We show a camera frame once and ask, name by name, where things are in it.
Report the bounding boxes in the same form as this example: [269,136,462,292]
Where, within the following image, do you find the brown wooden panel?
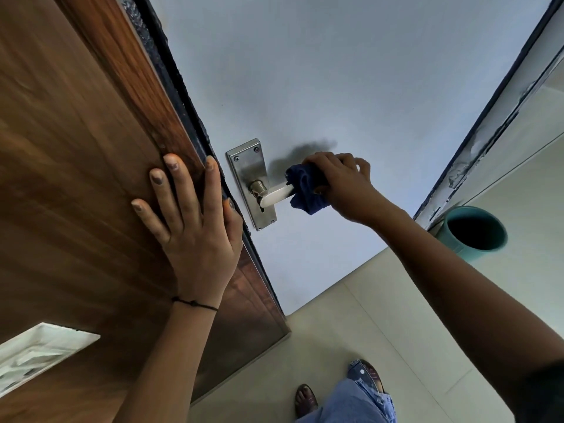
[0,0,291,423]

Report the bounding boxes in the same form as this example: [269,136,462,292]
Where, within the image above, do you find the silver door handle lever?
[250,180,295,209]

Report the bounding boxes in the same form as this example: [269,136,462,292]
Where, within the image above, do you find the silver door handle backplate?
[225,137,279,232]

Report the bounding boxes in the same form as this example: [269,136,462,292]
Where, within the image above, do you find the person's left forearm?
[112,298,219,423]

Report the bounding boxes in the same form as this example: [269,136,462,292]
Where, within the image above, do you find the dark shirt sleeve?
[506,359,564,423]

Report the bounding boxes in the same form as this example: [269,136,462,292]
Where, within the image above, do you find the person's left foot brown sandal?
[294,383,319,419]

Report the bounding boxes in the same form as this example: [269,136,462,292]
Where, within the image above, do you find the person's right foot brown sandal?
[358,359,386,395]

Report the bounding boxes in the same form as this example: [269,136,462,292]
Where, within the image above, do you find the white door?
[118,0,557,316]

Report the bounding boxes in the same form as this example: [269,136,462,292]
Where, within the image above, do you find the white door frame peeling paint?
[413,0,564,229]

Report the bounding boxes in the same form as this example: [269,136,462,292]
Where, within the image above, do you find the person's foot brown sandal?
[358,359,386,395]
[294,383,319,419]

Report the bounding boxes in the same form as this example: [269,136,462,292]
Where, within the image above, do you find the person's right forearm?
[375,206,564,392]

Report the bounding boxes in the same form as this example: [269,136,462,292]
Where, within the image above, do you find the person's left hand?
[131,153,244,310]

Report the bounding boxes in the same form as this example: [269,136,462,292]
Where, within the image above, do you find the white wall switch plate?
[0,322,101,398]

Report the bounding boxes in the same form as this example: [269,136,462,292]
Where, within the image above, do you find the person's right hand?
[301,151,390,226]

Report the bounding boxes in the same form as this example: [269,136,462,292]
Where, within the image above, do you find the teal plastic bucket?
[435,205,508,264]

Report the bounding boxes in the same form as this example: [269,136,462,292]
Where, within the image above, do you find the black thread bracelet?
[171,296,219,313]

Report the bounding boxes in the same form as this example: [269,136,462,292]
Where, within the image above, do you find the blue denim jeans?
[296,359,397,423]

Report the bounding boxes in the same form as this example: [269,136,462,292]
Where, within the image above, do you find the dark blue cleaning cloth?
[285,162,331,216]

